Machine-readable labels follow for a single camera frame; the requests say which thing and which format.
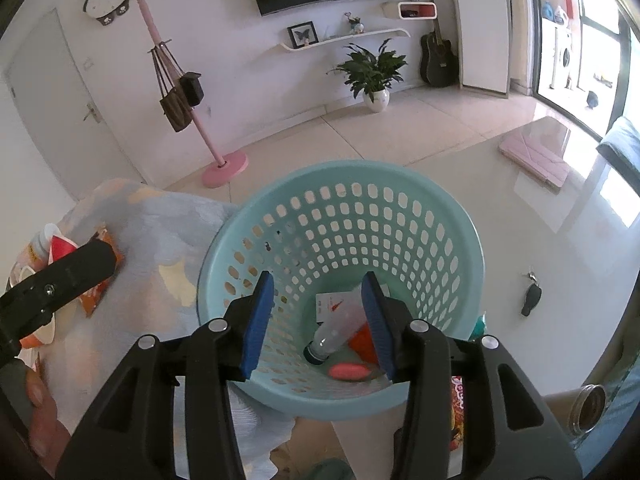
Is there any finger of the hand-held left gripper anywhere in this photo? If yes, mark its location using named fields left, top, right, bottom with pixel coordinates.
left=0, top=241, right=117, bottom=357

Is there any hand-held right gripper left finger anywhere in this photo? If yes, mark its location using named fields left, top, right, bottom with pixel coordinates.
left=55, top=270, right=276, bottom=480

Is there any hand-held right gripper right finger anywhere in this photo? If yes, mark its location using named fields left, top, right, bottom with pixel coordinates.
left=361, top=271, right=583, bottom=480

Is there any red white paper cup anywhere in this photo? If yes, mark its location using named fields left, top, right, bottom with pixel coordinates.
left=44, top=222, right=80, bottom=265

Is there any orange snack packet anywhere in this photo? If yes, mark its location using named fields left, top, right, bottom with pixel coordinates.
left=77, top=227, right=126, bottom=318

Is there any teal plastic basket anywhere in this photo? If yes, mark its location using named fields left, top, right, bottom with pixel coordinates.
left=196, top=160, right=487, bottom=422

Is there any person's left hand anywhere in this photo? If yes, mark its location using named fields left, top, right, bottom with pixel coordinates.
left=27, top=374, right=71, bottom=476

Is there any orange plastic wrapper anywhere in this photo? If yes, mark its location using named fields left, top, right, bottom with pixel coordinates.
left=348, top=322, right=381, bottom=365

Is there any orange label bottle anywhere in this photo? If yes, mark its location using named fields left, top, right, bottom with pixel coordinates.
left=25, top=230, right=51, bottom=267

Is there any clear plastic bottle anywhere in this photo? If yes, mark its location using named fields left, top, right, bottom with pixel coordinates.
left=303, top=305, right=373, bottom=363

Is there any pink oval item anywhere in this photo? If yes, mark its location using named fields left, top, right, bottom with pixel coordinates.
left=328, top=361, right=373, bottom=382

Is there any white paper card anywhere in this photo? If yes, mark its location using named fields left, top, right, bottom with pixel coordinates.
left=315, top=292, right=363, bottom=328

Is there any grey orange patterned blanket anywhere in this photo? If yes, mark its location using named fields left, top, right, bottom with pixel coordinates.
left=10, top=177, right=296, bottom=480

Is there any colourful snack packet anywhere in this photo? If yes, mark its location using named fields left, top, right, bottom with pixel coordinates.
left=448, top=375, right=466, bottom=453

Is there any green slipper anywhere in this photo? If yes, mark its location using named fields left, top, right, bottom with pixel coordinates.
left=300, top=457, right=358, bottom=480

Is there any white door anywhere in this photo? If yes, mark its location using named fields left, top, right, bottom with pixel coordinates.
left=5, top=7, right=148, bottom=201

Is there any black car key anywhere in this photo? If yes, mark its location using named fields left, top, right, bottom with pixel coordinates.
left=520, top=270, right=543, bottom=317

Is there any pink coat rack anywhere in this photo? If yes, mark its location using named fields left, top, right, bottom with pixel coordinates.
left=122, top=0, right=249, bottom=188

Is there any brown tote bag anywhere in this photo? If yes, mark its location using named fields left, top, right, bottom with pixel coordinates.
left=160, top=50, right=193, bottom=133

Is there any small black bag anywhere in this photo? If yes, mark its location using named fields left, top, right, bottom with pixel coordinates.
left=179, top=72, right=205, bottom=107

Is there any pink tablet case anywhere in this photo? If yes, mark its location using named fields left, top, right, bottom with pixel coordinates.
left=498, top=127, right=572, bottom=192

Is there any white plant pot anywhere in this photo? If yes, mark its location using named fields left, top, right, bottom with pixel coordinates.
left=362, top=89, right=391, bottom=112

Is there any blue cloth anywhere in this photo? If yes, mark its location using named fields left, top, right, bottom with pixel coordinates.
left=575, top=355, right=638, bottom=471

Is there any green leafy plant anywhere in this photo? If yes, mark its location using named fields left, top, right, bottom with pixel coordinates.
left=327, top=39, right=408, bottom=100

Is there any black acoustic guitar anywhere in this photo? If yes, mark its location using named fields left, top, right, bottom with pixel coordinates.
left=419, top=0, right=459, bottom=87

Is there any long white curved shelf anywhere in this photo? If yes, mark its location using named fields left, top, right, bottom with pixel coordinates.
left=280, top=27, right=411, bottom=52

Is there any teal sofa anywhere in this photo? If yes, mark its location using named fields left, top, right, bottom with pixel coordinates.
left=596, top=116, right=640, bottom=186

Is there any white red box shelf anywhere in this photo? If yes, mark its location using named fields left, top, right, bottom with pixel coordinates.
left=382, top=1, right=437, bottom=21

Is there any white washing machine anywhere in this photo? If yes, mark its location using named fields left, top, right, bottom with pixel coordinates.
left=550, top=25, right=576, bottom=90

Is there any black butterfly picture frame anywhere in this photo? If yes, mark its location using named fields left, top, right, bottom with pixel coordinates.
left=287, top=21, right=318, bottom=49

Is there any dark glass door frame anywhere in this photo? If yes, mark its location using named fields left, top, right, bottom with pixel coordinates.
left=529, top=0, right=640, bottom=143

